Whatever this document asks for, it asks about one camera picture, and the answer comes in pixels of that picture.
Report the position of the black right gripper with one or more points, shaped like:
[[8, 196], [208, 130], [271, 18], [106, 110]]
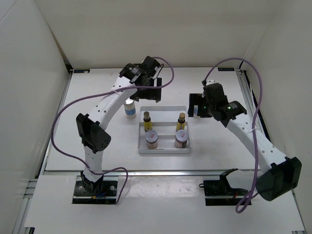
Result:
[[194, 99]]

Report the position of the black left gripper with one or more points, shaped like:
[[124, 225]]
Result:
[[154, 94]]

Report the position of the blue label jar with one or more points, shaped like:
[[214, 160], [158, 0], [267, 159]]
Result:
[[196, 111], [130, 109]]

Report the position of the yellow small bottle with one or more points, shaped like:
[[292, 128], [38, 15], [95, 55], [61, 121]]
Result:
[[147, 121], [180, 125]]

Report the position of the red label spice jar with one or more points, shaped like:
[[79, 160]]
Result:
[[151, 138], [181, 138]]

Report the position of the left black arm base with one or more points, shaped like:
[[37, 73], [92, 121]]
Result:
[[104, 194]]

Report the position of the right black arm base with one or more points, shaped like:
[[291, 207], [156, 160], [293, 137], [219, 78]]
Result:
[[218, 192]]

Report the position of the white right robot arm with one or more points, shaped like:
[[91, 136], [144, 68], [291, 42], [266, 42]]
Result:
[[280, 173]]

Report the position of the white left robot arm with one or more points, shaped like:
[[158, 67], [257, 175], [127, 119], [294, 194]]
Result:
[[92, 126]]

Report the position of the white divided tray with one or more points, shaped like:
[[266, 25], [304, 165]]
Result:
[[164, 120]]

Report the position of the aluminium front rail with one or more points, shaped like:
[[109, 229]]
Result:
[[154, 173]]

